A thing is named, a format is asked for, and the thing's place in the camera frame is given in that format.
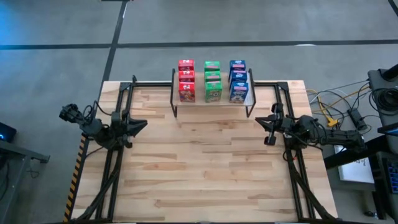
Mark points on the green Apple Jacks cereal box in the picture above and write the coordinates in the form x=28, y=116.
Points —
x=213, y=91
x=212, y=76
x=211, y=66

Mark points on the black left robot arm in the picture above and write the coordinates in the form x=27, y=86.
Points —
x=93, y=127

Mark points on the black desk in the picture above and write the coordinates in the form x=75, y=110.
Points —
x=357, y=154

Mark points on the red Froot Loops cereal box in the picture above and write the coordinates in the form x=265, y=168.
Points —
x=186, y=76
x=186, y=64
x=186, y=92

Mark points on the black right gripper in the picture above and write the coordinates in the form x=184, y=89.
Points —
x=284, y=126

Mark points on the computer monitor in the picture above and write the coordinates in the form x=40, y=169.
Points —
x=388, y=129

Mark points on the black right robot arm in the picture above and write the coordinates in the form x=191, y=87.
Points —
x=342, y=138

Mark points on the grey equipment cart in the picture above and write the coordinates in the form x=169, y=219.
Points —
x=377, y=81

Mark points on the blue Frosted Flakes cereal box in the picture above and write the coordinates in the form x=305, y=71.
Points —
x=238, y=92
x=237, y=65
x=238, y=76

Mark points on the yellow black hazard tape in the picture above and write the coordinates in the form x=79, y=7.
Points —
x=75, y=174

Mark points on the white board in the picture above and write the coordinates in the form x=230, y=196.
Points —
x=354, y=171

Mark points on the black power adapter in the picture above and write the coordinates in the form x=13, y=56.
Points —
x=357, y=118

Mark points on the black device blue light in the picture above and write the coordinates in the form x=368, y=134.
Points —
x=6, y=132

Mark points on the backlit computer keyboard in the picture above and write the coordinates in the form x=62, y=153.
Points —
x=393, y=177

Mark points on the grey metal table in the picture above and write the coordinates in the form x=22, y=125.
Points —
x=15, y=152

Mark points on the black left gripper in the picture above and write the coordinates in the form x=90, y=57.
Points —
x=122, y=129

